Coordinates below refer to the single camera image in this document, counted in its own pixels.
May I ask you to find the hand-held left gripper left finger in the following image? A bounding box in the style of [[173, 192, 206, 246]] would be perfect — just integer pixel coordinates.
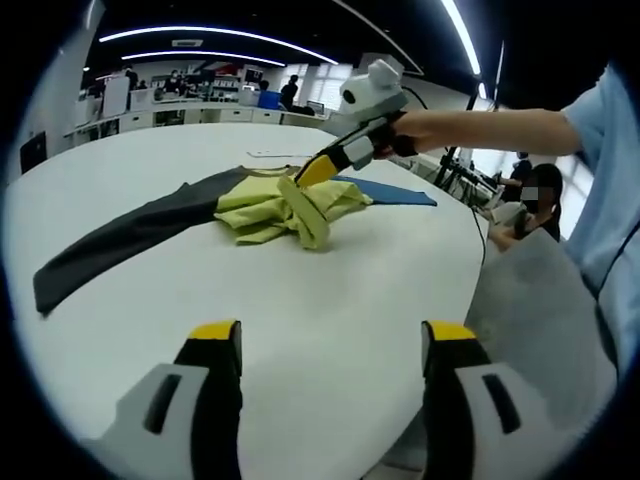
[[82, 319, 245, 480]]

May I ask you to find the white board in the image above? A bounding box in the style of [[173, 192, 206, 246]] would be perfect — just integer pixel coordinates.
[[102, 77, 132, 117]]

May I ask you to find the white machine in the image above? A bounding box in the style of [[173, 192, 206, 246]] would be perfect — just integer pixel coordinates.
[[74, 97, 104, 126]]

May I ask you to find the yellow blue grey garment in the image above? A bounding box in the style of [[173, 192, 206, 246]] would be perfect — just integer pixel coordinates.
[[32, 164, 439, 316]]

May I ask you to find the person's right hand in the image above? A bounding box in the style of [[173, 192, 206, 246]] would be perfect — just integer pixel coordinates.
[[379, 113, 426, 159]]

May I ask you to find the thin template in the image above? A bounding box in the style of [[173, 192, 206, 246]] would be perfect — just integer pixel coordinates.
[[246, 148, 321, 160]]

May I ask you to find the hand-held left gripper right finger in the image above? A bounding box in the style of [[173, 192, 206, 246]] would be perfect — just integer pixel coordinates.
[[421, 319, 576, 480]]

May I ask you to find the white square pillar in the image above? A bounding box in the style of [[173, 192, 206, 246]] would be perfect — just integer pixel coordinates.
[[9, 0, 106, 166]]

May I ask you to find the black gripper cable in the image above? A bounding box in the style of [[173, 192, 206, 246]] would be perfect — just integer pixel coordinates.
[[402, 85, 490, 254]]

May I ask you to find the ceiling light strip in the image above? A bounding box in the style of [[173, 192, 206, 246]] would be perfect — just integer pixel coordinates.
[[99, 25, 341, 65], [442, 0, 482, 75], [121, 49, 286, 67]]

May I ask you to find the person's light blue shirt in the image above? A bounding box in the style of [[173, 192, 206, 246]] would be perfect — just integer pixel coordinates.
[[562, 64, 640, 381]]

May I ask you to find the white cabinet counter row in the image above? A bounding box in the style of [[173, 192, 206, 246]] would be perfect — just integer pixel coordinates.
[[63, 97, 331, 146]]

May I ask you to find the black cabinet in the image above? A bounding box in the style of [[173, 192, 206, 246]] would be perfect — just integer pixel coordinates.
[[19, 130, 47, 174]]

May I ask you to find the black tripod stand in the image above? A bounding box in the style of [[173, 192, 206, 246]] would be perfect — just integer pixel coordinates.
[[434, 39, 506, 201]]

